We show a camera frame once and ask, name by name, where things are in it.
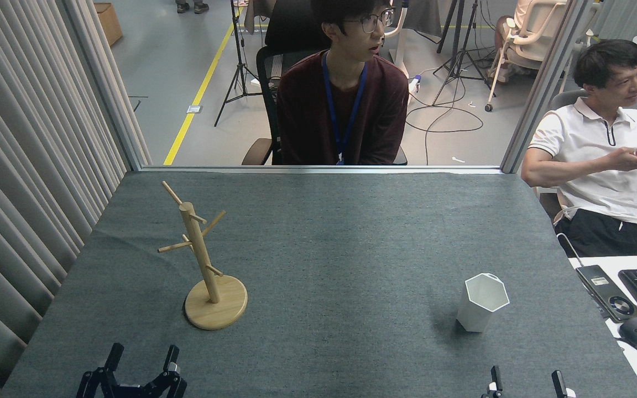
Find black handheld device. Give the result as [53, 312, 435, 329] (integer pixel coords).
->
[575, 265, 637, 323]

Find wooden cup rack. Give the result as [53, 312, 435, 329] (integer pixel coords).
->
[157, 180, 248, 331]

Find dark grey table cloth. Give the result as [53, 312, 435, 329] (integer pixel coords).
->
[1, 170, 637, 398]

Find silver table edge rail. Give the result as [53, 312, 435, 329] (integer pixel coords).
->
[140, 165, 503, 175]

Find grey office chair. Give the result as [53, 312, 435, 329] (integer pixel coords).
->
[540, 88, 637, 222]

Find white desk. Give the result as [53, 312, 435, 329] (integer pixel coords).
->
[567, 254, 637, 398]

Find grey pleated curtain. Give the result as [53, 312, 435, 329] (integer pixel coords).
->
[595, 0, 637, 45]
[0, 0, 131, 398]

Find black-framed glasses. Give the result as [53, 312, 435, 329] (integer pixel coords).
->
[358, 8, 396, 34]

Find black tripod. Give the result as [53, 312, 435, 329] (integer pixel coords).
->
[215, 0, 264, 128]
[432, 0, 497, 107]

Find person's right hand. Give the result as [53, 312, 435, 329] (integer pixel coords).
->
[609, 146, 637, 172]

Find black office chair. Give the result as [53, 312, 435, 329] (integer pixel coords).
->
[241, 0, 409, 166]

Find white hexagonal cup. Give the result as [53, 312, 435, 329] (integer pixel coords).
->
[456, 273, 511, 333]

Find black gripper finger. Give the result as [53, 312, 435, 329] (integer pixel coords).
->
[137, 345, 188, 398]
[77, 342, 137, 398]
[551, 370, 576, 398]
[482, 365, 504, 398]

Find cardboard box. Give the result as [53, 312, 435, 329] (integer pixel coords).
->
[95, 2, 123, 47]

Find blue lanyard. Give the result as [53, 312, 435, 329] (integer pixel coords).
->
[321, 51, 369, 166]

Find white office chair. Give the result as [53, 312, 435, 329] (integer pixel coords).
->
[484, 0, 573, 112]

